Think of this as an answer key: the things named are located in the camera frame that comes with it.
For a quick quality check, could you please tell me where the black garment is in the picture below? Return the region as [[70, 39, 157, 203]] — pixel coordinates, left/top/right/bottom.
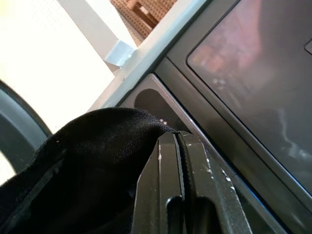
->
[[0, 107, 176, 234]]

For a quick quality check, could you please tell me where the grey washing machine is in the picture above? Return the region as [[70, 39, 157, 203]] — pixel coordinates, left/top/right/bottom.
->
[[90, 0, 312, 234]]

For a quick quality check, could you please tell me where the dark glossy control panel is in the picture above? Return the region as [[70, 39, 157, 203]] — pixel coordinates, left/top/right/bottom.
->
[[186, 0, 312, 203]]

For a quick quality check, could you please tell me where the pale blue tape piece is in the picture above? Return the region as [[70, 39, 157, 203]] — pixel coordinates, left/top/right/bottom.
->
[[104, 39, 135, 68]]

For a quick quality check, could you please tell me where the brown woven box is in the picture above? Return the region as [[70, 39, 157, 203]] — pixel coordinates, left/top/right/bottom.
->
[[109, 0, 176, 40]]

